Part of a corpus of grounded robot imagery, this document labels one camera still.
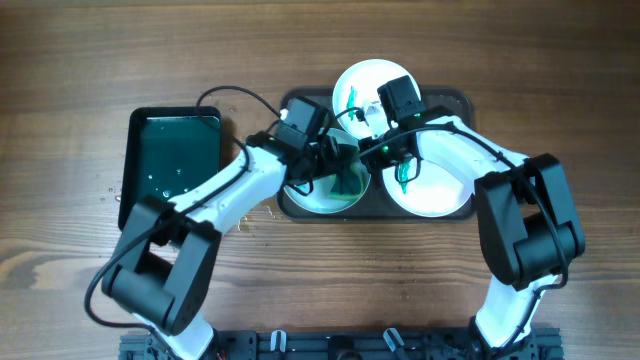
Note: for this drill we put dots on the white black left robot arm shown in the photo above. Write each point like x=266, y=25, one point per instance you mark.
x=162, y=265

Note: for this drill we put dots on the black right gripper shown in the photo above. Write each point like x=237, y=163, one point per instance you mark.
x=373, y=156

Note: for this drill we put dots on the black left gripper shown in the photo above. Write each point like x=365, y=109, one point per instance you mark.
x=323, y=158

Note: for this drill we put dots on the green yellow sponge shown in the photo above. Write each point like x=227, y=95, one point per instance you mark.
x=348, y=184

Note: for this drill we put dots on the pale blue plate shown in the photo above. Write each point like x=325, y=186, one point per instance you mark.
x=314, y=197

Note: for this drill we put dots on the dark grey serving tray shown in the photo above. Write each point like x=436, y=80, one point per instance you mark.
x=376, y=204

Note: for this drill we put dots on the black water basin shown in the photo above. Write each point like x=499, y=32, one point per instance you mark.
x=169, y=151

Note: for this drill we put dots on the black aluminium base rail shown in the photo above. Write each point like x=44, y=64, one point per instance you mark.
x=439, y=343

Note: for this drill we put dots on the white plate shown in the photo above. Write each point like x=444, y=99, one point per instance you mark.
x=358, y=84
x=435, y=193

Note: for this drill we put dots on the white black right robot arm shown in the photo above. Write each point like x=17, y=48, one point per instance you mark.
x=528, y=225

